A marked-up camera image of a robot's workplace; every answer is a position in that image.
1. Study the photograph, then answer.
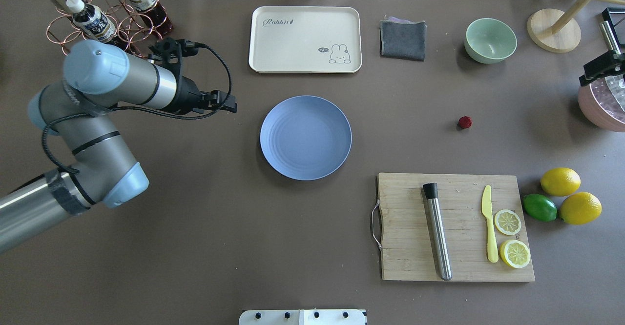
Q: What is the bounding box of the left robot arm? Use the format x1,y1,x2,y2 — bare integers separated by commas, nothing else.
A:
0,38,237,252

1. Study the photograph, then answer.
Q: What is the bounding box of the blue plate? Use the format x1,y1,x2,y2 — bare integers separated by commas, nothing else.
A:
259,95,353,181

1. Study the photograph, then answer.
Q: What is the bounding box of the black framed device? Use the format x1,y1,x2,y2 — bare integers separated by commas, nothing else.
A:
601,7,625,48

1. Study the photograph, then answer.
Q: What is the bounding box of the green lime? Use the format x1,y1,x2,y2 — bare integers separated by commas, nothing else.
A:
522,194,558,222

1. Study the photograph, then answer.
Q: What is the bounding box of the pink bowl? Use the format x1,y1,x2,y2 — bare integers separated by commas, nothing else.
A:
578,84,625,132

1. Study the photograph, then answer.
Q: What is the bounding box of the grey folded cloth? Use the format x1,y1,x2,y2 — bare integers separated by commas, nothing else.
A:
379,16,427,61

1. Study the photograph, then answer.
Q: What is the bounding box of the cream rabbit tray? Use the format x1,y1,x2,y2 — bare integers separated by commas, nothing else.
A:
248,6,362,74

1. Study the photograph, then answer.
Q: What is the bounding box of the wooden stand with base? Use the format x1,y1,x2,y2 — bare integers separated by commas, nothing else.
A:
527,0,625,53

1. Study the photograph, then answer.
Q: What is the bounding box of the tea bottle front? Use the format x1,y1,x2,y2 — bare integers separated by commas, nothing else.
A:
65,0,128,51

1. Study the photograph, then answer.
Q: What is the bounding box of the clear ice cubes pile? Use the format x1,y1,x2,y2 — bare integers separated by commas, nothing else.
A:
591,75,625,123

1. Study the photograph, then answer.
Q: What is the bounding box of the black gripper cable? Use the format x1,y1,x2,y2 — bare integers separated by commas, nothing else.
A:
41,42,233,175

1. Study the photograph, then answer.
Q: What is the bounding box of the red strawberry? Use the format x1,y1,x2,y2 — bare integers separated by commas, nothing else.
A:
457,116,473,129

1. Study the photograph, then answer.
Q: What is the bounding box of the upper lemon slice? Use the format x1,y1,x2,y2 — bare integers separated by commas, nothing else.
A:
494,209,522,236

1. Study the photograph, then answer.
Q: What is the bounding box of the copper wire bottle rack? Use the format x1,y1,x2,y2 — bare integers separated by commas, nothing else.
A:
45,0,163,58

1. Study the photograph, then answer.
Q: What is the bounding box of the lower lemon slice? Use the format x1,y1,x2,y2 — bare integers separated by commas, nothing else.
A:
499,239,531,269

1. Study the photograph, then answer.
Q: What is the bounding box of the green bowl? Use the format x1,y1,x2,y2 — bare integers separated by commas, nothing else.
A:
464,18,518,64

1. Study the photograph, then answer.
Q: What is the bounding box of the yellow lemon near board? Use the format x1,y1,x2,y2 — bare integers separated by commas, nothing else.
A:
540,167,581,197

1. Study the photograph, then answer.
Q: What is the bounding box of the tea bottle right back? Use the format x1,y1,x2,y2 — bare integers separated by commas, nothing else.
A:
129,0,173,36

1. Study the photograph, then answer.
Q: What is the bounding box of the yellow plastic knife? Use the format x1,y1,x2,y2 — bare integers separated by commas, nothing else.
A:
481,185,499,263

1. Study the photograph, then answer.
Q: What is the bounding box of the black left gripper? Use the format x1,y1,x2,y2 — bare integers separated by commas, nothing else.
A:
172,77,237,115

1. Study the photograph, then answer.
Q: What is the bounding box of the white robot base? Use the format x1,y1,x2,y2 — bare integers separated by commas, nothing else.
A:
238,308,368,325

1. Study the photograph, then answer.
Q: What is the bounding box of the lemon slice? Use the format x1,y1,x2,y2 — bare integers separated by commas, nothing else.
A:
494,209,522,236
499,239,531,269

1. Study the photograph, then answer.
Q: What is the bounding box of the steel muddler black tip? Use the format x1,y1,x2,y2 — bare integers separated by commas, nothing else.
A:
422,183,453,281

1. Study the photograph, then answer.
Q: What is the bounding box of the yellow lemon far side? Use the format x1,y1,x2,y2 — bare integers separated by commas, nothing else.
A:
560,192,602,225

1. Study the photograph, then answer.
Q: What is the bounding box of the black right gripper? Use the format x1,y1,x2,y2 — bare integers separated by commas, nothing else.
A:
579,51,625,87

